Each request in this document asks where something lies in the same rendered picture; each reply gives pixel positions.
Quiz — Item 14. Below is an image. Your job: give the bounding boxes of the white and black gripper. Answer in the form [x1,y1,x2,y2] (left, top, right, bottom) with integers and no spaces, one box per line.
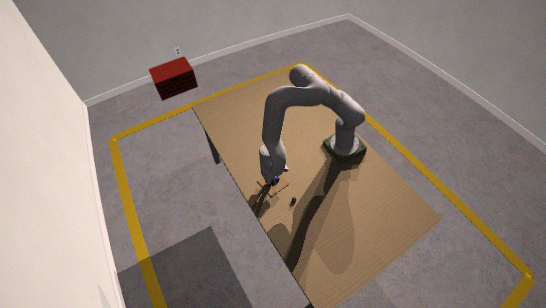
[261,170,275,187]

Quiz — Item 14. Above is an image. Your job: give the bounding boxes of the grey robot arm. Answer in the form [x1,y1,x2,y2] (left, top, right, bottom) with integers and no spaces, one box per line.
[259,64,366,177]

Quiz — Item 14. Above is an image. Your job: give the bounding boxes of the brown flat mat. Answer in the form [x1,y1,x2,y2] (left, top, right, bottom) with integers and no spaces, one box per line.
[258,175,288,196]

